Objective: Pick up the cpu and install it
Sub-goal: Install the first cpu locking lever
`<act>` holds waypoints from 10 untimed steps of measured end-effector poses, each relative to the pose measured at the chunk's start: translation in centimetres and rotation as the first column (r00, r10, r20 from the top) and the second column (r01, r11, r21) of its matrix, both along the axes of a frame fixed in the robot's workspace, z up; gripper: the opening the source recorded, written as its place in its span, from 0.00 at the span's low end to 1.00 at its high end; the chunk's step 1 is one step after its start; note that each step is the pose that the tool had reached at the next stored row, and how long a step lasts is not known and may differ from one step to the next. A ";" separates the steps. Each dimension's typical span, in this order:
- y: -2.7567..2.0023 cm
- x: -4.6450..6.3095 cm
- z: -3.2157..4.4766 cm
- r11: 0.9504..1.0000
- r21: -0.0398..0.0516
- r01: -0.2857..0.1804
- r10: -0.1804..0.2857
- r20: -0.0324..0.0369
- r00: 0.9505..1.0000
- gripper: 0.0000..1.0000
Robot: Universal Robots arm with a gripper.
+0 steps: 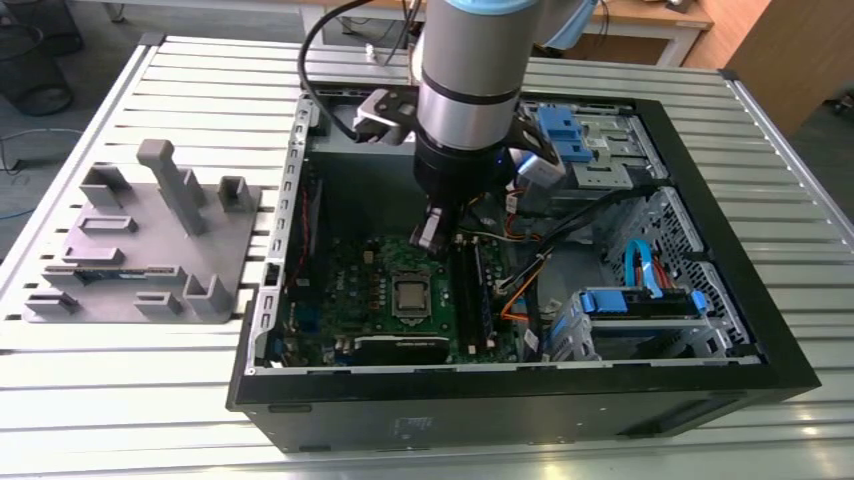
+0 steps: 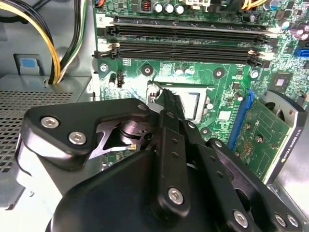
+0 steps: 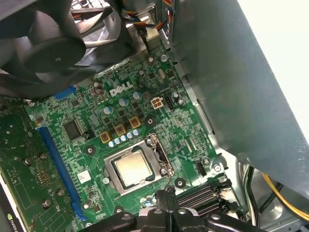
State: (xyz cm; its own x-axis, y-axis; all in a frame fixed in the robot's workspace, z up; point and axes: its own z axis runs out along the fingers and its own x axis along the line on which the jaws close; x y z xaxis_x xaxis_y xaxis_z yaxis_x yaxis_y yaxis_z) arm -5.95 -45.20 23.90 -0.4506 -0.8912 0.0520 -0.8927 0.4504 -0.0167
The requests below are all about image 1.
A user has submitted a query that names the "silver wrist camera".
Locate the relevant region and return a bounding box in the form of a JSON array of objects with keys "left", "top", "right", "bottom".
[{"left": 511, "top": 151, "right": 568, "bottom": 187}]

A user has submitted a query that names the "metal socket cover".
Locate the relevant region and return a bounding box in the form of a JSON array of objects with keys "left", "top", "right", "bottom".
[{"left": 388, "top": 268, "right": 436, "bottom": 322}]

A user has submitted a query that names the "black sleeved cable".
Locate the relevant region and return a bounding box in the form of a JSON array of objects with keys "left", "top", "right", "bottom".
[{"left": 496, "top": 182, "right": 675, "bottom": 301}]

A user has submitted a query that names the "black PC case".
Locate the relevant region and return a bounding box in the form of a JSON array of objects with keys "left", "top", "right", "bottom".
[{"left": 224, "top": 78, "right": 822, "bottom": 455}]

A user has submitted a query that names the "grey box wrist camera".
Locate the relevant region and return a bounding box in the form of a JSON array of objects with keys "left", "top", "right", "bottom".
[{"left": 351, "top": 88, "right": 419, "bottom": 147}]

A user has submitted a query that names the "black graphics card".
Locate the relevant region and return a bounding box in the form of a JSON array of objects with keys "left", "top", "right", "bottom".
[{"left": 351, "top": 332, "right": 451, "bottom": 366}]

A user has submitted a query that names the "black empty RAM slot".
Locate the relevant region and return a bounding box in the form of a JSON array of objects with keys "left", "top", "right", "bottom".
[
  {"left": 457, "top": 237, "right": 483, "bottom": 354},
  {"left": 449, "top": 249, "right": 476, "bottom": 354}
]

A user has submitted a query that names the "CPU with silver top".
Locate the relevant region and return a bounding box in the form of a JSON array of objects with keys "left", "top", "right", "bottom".
[{"left": 396, "top": 283, "right": 427, "bottom": 310}]

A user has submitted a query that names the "dark RAM stick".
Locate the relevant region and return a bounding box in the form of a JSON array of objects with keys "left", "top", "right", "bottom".
[{"left": 42, "top": 265, "right": 177, "bottom": 282}]

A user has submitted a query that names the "wooden cabinet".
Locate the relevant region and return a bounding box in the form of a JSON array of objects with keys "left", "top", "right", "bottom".
[{"left": 723, "top": 0, "right": 854, "bottom": 136}]

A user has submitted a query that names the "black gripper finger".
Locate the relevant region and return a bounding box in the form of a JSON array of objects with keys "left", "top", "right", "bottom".
[{"left": 407, "top": 201, "right": 464, "bottom": 260}]

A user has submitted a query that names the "black white wire bundle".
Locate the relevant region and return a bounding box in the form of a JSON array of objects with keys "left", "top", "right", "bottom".
[{"left": 459, "top": 219, "right": 543, "bottom": 246}]

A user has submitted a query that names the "red black twisted wire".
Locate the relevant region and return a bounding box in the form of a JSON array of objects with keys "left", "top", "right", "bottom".
[{"left": 291, "top": 182, "right": 316, "bottom": 289}]

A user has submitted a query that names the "wooden desk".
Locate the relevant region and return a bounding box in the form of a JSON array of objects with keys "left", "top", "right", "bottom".
[{"left": 586, "top": 0, "right": 715, "bottom": 69}]

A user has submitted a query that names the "orange flat wire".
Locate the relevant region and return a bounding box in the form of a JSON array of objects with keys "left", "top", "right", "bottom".
[{"left": 497, "top": 277, "right": 539, "bottom": 324}]

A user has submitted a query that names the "blue plastic drive latch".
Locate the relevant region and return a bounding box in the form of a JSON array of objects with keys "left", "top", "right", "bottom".
[{"left": 535, "top": 106, "right": 596, "bottom": 165}]

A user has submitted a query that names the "metal disk bay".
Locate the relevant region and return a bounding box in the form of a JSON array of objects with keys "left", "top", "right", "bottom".
[{"left": 543, "top": 287, "right": 759, "bottom": 362}]

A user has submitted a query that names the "green motherboard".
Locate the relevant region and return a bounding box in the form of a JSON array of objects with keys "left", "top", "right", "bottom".
[{"left": 265, "top": 232, "right": 528, "bottom": 366}]

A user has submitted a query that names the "hard disk in blue carrier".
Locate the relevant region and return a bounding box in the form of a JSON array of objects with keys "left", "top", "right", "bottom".
[{"left": 578, "top": 288, "right": 710, "bottom": 321}]

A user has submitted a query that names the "blue flat wire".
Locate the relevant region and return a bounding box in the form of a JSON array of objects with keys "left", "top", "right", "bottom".
[{"left": 624, "top": 238, "right": 668, "bottom": 300}]

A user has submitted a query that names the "metal drive cage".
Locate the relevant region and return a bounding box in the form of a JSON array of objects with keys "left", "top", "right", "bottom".
[{"left": 517, "top": 103, "right": 670, "bottom": 217}]

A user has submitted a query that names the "grey power supply unit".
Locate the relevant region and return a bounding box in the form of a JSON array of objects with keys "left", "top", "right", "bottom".
[{"left": 307, "top": 103, "right": 421, "bottom": 224}]

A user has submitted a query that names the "black camera cable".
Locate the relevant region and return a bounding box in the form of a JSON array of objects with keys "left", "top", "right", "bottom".
[{"left": 297, "top": 0, "right": 375, "bottom": 144}]

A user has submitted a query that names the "red flat wire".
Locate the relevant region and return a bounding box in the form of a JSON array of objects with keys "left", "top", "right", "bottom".
[{"left": 655, "top": 255, "right": 683, "bottom": 296}]

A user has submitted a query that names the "grey parts rack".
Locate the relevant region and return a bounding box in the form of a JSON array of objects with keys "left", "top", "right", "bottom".
[{"left": 22, "top": 138, "right": 259, "bottom": 325}]

